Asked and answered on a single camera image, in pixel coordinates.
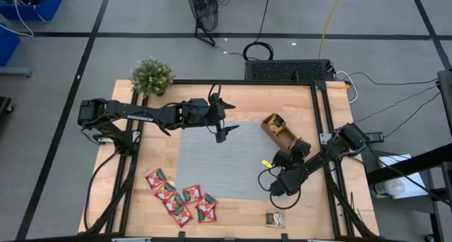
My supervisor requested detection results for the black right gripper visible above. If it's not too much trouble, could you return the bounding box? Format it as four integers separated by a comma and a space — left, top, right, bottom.
270, 138, 312, 197

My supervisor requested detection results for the green potted plant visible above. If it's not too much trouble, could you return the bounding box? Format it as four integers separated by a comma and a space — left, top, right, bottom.
129, 56, 176, 98

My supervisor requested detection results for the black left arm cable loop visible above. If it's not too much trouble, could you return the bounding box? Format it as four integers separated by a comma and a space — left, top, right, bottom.
208, 83, 222, 104

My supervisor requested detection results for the black cage fan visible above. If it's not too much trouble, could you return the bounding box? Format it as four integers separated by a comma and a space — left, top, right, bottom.
186, 0, 220, 48

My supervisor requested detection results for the black post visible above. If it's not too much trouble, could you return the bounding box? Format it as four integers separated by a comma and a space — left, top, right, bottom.
436, 69, 452, 137

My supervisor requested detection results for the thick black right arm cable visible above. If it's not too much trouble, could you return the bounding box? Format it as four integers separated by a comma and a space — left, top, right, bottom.
257, 167, 302, 210

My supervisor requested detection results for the black side cart frame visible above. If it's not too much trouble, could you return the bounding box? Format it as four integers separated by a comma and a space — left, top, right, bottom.
365, 143, 452, 242

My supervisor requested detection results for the red strawberry tea packet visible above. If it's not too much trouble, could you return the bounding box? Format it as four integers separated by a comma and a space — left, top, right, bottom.
154, 181, 177, 202
145, 168, 167, 189
172, 205, 194, 228
162, 192, 187, 214
195, 193, 218, 215
182, 184, 203, 205
196, 209, 218, 224

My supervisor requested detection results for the large blue bin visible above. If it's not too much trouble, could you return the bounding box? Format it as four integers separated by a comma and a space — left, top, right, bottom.
0, 0, 64, 22

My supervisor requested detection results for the wooden tea box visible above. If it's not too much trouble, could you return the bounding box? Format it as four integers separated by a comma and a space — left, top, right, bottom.
260, 112, 312, 157

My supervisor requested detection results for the white box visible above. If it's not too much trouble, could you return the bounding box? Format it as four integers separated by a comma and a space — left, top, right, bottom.
376, 153, 430, 200

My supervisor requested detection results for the yellow mango tea packet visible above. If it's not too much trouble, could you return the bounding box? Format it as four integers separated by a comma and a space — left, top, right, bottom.
268, 114, 287, 131
264, 118, 280, 134

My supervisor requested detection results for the black caster base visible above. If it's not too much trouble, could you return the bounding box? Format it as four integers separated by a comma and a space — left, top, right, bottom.
0, 96, 15, 126

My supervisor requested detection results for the beige vanilla tea packet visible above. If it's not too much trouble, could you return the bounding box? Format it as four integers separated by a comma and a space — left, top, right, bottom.
264, 210, 286, 229

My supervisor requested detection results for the grey metal foot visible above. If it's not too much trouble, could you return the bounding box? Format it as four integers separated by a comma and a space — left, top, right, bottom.
0, 66, 32, 78

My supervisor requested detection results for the grey woven placemat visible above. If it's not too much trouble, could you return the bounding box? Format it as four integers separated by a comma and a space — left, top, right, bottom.
175, 121, 294, 201

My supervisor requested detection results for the black coiled floor cable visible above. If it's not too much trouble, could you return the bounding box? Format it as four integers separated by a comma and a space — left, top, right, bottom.
242, 0, 275, 62

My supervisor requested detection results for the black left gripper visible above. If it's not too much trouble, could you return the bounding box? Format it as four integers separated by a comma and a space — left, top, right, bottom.
182, 98, 240, 133

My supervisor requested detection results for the yellow hanging cable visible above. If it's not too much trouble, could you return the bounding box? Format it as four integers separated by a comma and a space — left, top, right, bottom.
317, 0, 343, 59

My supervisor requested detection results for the white floor cable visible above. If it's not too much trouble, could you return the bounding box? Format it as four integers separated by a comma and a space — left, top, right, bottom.
0, 0, 49, 38

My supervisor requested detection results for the black perforated computer tower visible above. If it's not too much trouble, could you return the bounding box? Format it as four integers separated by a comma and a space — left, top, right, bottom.
244, 59, 335, 83

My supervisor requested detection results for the black left base cable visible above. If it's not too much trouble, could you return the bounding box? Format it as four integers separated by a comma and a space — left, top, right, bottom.
83, 152, 119, 232

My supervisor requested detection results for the white wipes canister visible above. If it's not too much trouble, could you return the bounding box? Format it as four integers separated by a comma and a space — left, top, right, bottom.
369, 178, 407, 200

